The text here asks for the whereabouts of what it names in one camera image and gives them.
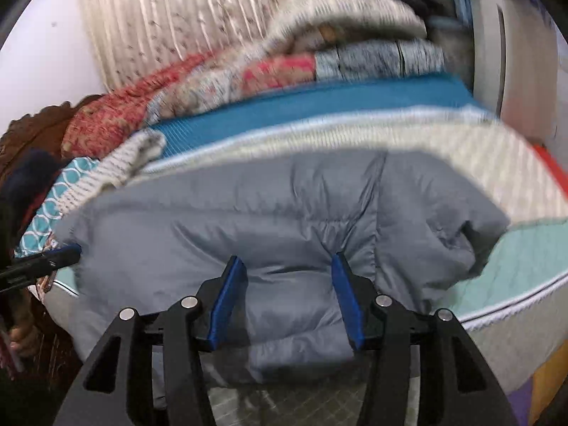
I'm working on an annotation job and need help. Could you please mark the red patterned quilt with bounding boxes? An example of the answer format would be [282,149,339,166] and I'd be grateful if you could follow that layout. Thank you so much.
[61,51,318,159]

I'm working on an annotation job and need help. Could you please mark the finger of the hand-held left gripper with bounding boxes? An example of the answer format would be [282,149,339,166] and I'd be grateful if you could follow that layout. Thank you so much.
[0,244,82,294]

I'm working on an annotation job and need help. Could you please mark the cream striped curtain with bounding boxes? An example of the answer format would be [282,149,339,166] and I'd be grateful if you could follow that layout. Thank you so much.
[77,0,356,92]

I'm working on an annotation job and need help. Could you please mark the carved wooden headboard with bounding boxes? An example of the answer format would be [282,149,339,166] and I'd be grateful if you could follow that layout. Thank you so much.
[0,94,109,178]

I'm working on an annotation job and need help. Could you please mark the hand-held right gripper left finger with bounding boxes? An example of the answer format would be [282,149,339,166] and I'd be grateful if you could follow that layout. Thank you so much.
[52,255,248,426]

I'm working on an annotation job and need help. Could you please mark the white knitted blanket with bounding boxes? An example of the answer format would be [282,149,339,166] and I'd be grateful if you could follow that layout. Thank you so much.
[262,0,429,60]

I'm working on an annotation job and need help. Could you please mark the striped bed sheet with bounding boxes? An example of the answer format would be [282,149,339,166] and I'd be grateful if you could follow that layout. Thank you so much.
[129,104,568,227]

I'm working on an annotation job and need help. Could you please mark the grey knitted blanket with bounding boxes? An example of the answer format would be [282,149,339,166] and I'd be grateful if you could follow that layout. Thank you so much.
[313,38,447,81]

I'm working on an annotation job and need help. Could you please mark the blue blanket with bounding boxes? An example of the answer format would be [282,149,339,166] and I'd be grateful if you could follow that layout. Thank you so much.
[148,71,486,161]

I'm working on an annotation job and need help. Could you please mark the white mattress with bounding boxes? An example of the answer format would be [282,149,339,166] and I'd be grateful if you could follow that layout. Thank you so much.
[42,271,568,398]

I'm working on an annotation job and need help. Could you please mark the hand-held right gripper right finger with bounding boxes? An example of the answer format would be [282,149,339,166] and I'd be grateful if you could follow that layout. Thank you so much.
[331,252,520,426]

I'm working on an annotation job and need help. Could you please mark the white door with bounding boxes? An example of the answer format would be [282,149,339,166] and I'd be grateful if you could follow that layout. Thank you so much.
[470,0,566,143]

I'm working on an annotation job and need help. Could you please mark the teal circle-pattern cloth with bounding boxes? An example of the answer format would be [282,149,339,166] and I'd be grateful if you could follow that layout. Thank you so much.
[14,156,100,259]

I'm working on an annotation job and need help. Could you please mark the person's left hand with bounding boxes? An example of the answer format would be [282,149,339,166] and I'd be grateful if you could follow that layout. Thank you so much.
[9,306,40,359]

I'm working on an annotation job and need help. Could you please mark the grey puffer jacket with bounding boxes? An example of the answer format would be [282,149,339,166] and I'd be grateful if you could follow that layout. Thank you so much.
[54,149,511,386]

